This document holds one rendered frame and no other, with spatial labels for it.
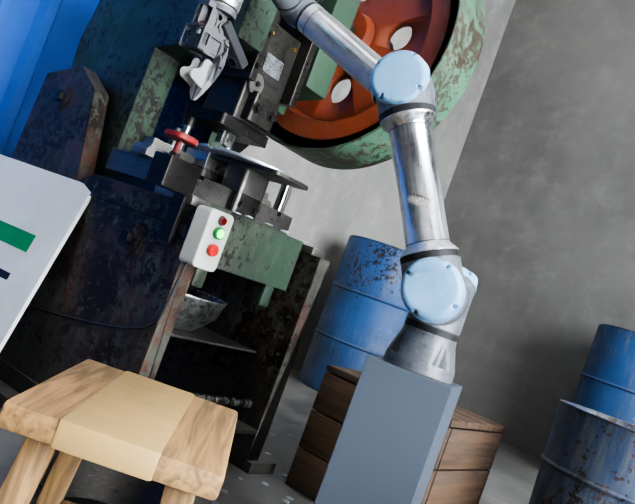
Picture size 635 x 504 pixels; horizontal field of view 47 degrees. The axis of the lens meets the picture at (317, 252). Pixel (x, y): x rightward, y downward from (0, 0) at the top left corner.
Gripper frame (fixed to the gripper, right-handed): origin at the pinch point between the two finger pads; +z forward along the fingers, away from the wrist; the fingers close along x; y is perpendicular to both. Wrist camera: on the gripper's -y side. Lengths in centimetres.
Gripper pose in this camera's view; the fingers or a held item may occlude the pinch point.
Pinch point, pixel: (197, 96)
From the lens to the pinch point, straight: 168.2
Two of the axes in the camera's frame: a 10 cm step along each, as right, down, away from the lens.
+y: -5.8, -2.5, -7.8
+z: -3.4, 9.4, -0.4
